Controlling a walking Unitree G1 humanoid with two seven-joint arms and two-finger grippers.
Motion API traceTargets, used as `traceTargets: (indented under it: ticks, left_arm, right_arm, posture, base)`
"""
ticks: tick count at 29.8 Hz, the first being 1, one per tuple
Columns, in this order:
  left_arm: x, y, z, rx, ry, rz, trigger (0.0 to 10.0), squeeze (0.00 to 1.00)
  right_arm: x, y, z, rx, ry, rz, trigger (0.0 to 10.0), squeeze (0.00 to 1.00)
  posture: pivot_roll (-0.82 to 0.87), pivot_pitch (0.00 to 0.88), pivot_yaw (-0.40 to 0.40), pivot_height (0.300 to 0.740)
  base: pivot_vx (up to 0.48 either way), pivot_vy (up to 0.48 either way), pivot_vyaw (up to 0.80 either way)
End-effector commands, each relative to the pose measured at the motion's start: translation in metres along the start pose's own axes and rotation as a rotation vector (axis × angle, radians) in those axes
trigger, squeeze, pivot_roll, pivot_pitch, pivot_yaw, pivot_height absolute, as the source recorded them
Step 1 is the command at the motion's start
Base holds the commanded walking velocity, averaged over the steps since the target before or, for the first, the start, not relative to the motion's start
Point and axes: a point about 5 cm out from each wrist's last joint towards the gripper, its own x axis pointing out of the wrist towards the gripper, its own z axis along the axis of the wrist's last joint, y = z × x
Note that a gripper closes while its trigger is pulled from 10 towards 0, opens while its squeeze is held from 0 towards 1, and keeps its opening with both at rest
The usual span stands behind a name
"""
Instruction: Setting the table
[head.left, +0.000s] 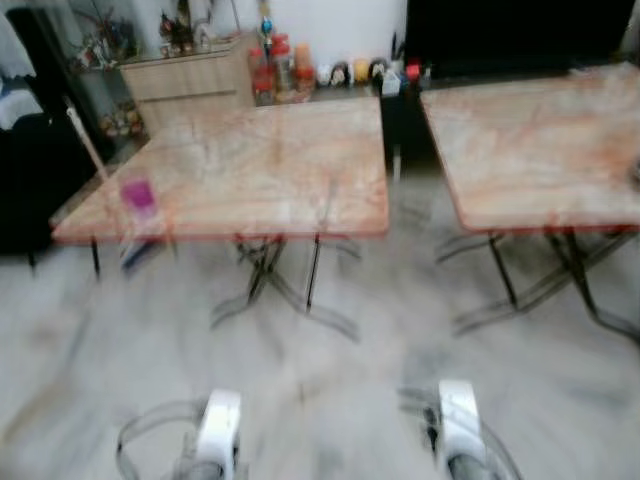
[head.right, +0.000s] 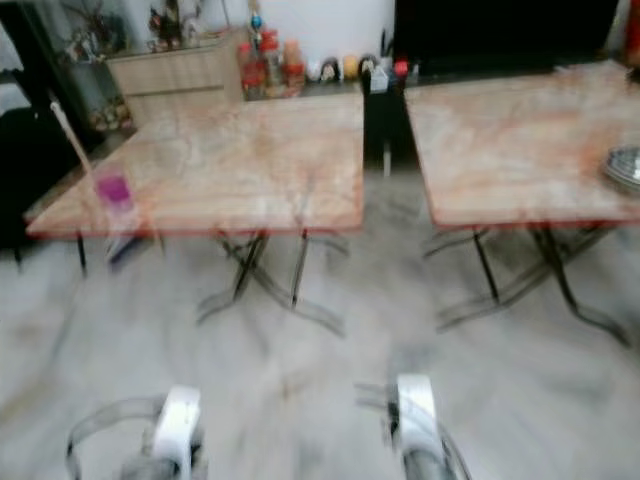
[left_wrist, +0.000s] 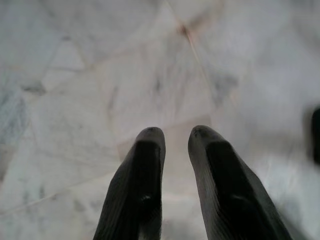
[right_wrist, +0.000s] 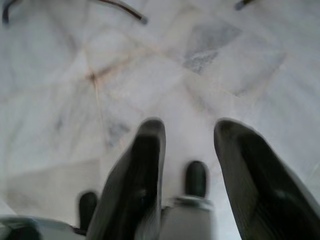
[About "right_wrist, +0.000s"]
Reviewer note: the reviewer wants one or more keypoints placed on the robot leg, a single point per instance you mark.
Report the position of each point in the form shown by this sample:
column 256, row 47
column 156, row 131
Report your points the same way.
column 87, row 210
column 196, row 180

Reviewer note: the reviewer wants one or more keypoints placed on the marble pattern folding table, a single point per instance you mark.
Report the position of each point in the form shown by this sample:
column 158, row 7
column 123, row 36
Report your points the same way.
column 125, row 7
column 241, row 3

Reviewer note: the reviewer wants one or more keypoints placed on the robot left leg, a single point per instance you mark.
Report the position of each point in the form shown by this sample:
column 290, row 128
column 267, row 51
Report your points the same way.
column 87, row 210

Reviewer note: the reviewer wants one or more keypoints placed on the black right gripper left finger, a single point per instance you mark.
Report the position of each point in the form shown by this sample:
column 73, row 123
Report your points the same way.
column 140, row 180

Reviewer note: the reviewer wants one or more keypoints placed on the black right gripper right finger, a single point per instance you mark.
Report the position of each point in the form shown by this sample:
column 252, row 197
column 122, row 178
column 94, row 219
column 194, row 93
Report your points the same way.
column 255, row 185

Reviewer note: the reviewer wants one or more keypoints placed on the robot right leg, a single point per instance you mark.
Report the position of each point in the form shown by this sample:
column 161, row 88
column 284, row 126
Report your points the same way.
column 196, row 180

